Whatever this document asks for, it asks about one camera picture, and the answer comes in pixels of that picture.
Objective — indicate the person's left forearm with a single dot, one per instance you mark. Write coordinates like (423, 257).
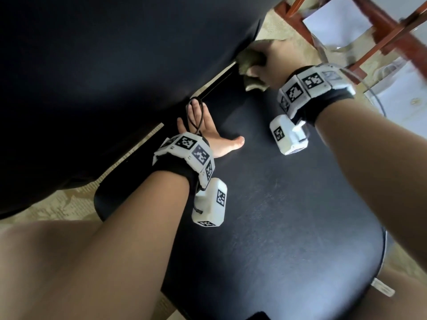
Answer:
(100, 256)

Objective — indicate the person's right leg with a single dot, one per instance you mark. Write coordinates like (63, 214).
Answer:
(393, 296)

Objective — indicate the green cleaning cloth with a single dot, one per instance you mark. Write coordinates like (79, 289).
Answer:
(250, 63)

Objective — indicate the person's right forearm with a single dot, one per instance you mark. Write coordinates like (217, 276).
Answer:
(380, 170)

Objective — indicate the white marker right wristband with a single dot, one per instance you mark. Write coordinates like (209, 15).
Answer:
(313, 90)

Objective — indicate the black leather chair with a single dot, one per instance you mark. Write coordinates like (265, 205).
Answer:
(133, 76)

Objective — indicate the wooden luggage rack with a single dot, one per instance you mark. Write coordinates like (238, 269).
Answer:
(373, 30)

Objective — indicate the person's left hand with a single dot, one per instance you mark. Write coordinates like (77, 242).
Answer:
(210, 133)

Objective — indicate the person's right hand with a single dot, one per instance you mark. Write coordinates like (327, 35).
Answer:
(277, 63)

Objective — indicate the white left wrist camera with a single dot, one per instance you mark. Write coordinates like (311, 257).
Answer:
(210, 203)

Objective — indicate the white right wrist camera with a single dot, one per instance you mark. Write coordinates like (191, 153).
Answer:
(287, 135)

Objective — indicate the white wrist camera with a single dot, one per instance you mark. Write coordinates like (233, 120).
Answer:
(287, 135)
(210, 203)

